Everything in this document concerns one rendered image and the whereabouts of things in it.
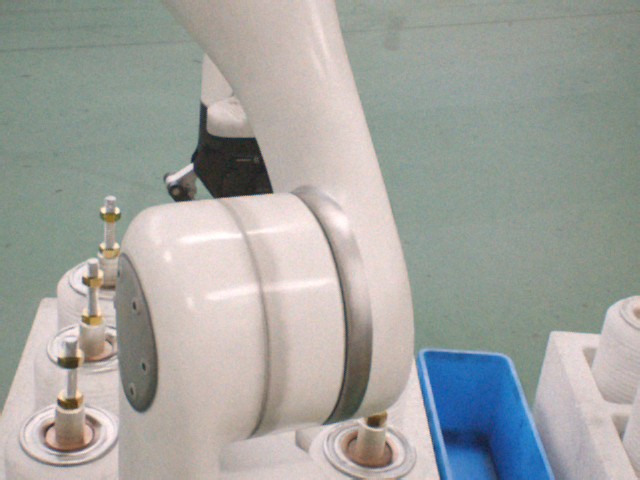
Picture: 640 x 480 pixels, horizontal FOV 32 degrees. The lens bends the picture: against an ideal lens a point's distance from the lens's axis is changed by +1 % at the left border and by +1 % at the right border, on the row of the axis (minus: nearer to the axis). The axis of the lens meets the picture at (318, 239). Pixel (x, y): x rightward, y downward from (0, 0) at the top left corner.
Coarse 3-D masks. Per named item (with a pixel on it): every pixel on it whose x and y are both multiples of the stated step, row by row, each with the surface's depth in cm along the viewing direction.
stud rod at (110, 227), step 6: (108, 198) 103; (114, 198) 103; (108, 204) 103; (114, 204) 103; (108, 210) 103; (114, 210) 104; (108, 222) 104; (114, 222) 104; (108, 228) 104; (114, 228) 105; (108, 234) 105; (114, 234) 105; (108, 240) 105; (114, 240) 105; (108, 246) 105; (114, 246) 106
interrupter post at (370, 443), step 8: (360, 424) 87; (368, 424) 87; (384, 424) 87; (360, 432) 87; (368, 432) 87; (376, 432) 87; (384, 432) 87; (360, 440) 88; (368, 440) 87; (376, 440) 87; (384, 440) 88; (360, 448) 88; (368, 448) 87; (376, 448) 88; (360, 456) 88; (368, 456) 88; (376, 456) 88
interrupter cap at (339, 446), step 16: (336, 432) 90; (352, 432) 90; (400, 432) 91; (336, 448) 88; (352, 448) 89; (384, 448) 89; (400, 448) 89; (336, 464) 86; (352, 464) 87; (368, 464) 87; (384, 464) 87; (400, 464) 87
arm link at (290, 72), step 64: (192, 0) 44; (256, 0) 42; (320, 0) 43; (256, 64) 43; (320, 64) 42; (256, 128) 46; (320, 128) 42; (320, 192) 42; (384, 192) 42; (384, 256) 40; (384, 320) 40; (384, 384) 41
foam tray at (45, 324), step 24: (48, 312) 114; (48, 336) 111; (24, 360) 107; (24, 384) 103; (24, 408) 100; (408, 408) 106; (0, 432) 97; (288, 432) 101; (408, 432) 103; (0, 456) 95; (432, 456) 101
